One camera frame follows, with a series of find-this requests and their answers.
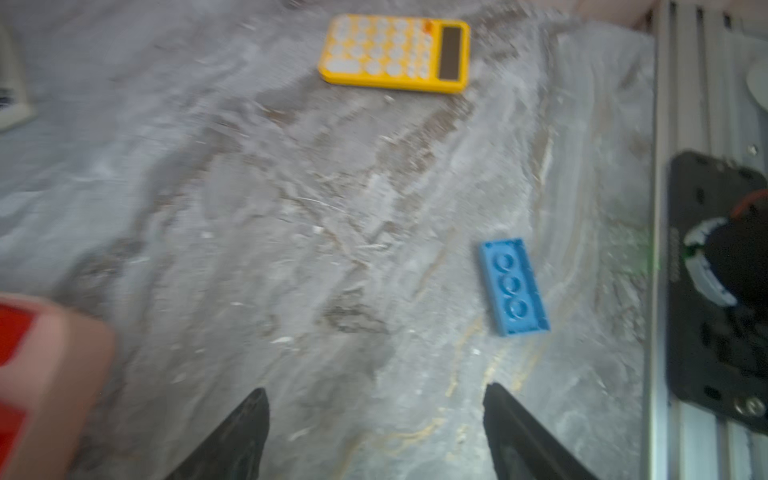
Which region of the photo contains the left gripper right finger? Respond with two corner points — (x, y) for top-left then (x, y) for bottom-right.
(483, 382), (595, 479)

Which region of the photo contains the pink plastic tray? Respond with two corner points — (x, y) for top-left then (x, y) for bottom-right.
(1, 293), (116, 479)

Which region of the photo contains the light blue lego brick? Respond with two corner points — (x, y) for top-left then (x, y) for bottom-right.
(478, 238), (551, 337)

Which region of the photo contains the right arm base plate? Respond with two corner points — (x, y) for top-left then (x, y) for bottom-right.
(666, 150), (767, 433)

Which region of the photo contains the red lego brick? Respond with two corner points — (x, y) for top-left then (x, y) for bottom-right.
(0, 304), (36, 365)
(0, 403), (26, 465)

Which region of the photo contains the red lego brick front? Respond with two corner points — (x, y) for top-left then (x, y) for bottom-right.
(0, 304), (36, 365)

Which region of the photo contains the yellow calculator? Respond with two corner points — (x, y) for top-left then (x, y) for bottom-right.
(318, 15), (470, 94)

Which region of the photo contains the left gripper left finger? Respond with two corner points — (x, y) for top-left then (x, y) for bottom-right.
(167, 388), (270, 480)

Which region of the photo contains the aluminium rail frame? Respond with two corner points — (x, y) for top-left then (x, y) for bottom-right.
(641, 1), (767, 479)

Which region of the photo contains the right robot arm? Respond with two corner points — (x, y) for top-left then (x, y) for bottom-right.
(683, 189), (767, 308)

